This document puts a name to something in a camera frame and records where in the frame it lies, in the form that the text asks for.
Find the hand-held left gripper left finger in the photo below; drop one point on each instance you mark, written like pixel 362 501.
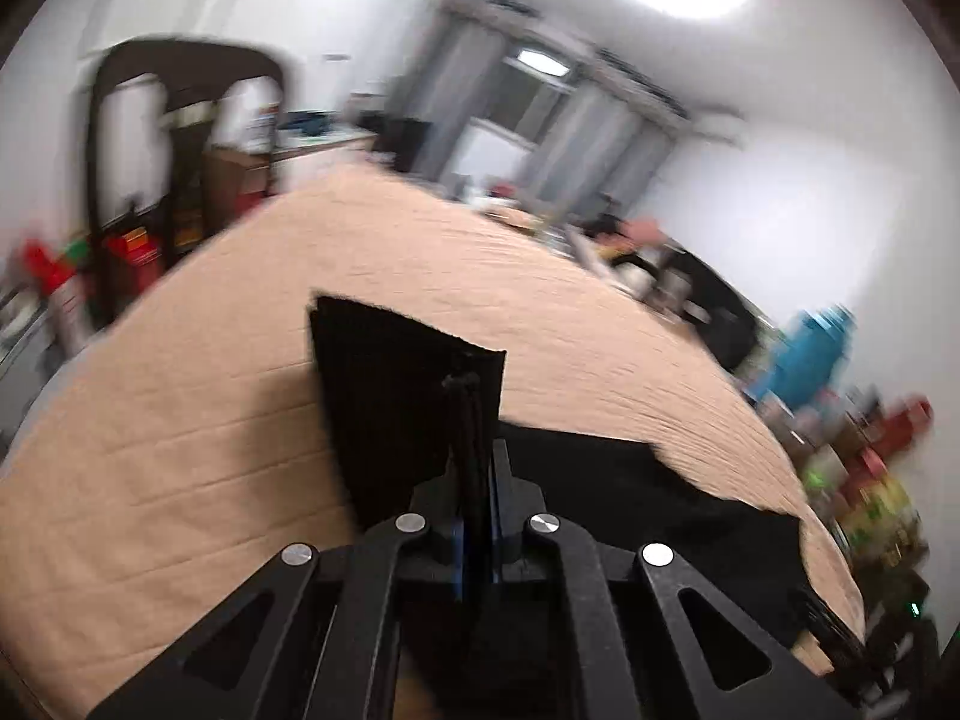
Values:
pixel 442 510

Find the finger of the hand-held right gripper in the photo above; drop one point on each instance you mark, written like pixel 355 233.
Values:
pixel 821 619

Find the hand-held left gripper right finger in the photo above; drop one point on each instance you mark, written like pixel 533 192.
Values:
pixel 514 517

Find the black pants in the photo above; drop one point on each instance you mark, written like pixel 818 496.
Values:
pixel 390 390

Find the colourful boxes and bottles clutter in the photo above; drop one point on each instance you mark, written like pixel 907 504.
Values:
pixel 870 480

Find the peach quilted blanket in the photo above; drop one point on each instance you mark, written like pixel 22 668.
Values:
pixel 225 360

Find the blue jug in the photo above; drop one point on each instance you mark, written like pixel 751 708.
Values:
pixel 810 352

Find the dark wooden chair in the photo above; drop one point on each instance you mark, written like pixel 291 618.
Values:
pixel 712 307
pixel 187 60

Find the window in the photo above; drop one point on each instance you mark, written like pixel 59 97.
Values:
pixel 495 146

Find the striped curtain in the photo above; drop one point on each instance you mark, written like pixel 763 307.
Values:
pixel 457 90
pixel 600 142

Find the white desk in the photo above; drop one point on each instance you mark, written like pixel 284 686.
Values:
pixel 322 144

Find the brown cardboard box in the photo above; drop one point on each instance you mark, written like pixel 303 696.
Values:
pixel 232 180

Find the red box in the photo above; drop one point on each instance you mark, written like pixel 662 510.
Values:
pixel 135 247

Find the blue bag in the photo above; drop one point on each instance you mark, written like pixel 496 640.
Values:
pixel 307 122

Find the white air conditioner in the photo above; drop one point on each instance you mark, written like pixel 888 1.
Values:
pixel 716 127

